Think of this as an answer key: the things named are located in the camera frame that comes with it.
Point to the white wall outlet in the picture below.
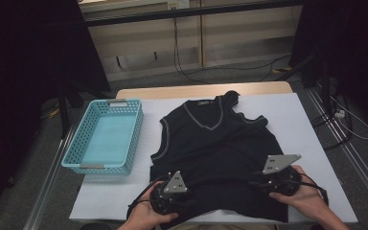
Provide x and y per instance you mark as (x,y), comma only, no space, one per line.
(179,4)

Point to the person's left hand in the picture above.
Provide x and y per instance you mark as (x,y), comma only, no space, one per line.
(143,218)

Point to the person's right hand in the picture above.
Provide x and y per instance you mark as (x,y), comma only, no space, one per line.
(310,198)

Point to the white power plug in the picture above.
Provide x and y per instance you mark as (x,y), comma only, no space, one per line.
(340,114)

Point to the black stand legs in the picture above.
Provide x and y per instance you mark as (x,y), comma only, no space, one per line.
(324,83)
(64,111)

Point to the black metal bar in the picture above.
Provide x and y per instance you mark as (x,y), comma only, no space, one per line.
(188,12)

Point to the yellow black floor tape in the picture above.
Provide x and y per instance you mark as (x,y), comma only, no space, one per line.
(282,69)
(52,112)

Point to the aluminium floor rail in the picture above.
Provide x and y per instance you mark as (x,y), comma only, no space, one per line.
(49,185)
(351,153)

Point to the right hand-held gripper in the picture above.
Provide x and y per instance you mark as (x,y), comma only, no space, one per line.
(278,163)

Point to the small black bracket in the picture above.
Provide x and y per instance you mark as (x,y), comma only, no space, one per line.
(118,61)

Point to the light blue plastic basket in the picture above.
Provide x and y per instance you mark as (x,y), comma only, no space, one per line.
(108,143)

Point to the dark knit vest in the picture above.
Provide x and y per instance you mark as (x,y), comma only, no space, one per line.
(217,147)

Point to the beige wooden cabinet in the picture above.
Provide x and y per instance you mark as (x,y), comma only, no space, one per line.
(236,38)

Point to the black curtain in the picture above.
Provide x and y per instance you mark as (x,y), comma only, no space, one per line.
(22,64)
(348,41)

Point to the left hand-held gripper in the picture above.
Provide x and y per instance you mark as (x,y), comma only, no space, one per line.
(175,185)

